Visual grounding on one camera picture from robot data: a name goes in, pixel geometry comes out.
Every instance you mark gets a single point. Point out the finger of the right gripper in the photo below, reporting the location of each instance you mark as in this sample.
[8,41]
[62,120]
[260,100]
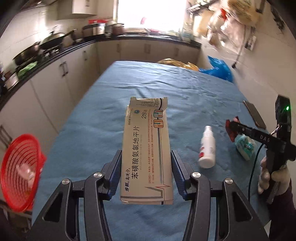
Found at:
[257,135]

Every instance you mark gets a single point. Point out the green cloth on counter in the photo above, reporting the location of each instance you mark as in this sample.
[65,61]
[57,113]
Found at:
[25,69]

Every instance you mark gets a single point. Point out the steel frying pan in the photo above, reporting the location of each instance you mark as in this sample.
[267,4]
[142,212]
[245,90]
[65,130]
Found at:
[30,52]

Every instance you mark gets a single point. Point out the long white barcode box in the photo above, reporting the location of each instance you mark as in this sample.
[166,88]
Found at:
[146,172]

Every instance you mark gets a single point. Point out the upper wall cabinets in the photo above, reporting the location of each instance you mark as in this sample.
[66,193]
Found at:
[76,9]

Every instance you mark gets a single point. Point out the red snack packet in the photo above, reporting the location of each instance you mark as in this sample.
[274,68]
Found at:
[231,127]

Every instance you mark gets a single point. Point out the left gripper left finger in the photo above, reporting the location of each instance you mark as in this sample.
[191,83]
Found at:
[59,218]

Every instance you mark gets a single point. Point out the right white gloved hand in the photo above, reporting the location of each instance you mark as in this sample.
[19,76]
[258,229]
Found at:
[282,176]

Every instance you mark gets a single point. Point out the white spray bottle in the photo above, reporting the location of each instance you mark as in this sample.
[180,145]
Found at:
[207,155]

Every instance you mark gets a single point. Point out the blue plastic bag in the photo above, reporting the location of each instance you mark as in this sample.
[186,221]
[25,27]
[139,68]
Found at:
[219,69]

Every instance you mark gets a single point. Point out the yellow plastic bag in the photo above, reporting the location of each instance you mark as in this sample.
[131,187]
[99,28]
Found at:
[173,62]

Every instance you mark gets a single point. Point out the blue table cloth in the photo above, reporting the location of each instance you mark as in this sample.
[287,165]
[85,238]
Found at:
[94,133]

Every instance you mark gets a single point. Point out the lower kitchen cabinets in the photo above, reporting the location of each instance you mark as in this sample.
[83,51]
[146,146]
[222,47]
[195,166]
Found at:
[40,102]

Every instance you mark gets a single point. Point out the black smartphone amber case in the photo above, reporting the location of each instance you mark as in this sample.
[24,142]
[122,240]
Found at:
[255,115]

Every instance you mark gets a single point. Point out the hanging plastic bags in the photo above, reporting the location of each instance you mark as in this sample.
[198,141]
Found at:
[224,23]

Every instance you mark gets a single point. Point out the silver rice cooker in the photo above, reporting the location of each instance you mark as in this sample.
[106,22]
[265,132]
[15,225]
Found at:
[94,29]

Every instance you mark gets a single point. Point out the black wok with lid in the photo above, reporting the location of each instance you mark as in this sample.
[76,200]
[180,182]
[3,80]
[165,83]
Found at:
[55,39]

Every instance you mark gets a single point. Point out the red mesh basket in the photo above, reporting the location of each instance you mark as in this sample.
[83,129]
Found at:
[24,149]

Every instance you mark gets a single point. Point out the brown pot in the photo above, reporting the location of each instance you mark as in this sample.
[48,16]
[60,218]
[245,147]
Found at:
[114,29]

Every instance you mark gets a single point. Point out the green tissue pack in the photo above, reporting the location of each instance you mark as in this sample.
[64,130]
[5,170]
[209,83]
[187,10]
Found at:
[245,146]

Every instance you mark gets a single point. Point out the white plastic wrap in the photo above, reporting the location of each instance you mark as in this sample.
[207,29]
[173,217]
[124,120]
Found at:
[26,173]

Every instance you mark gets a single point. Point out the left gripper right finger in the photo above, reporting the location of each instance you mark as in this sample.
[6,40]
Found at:
[235,219]

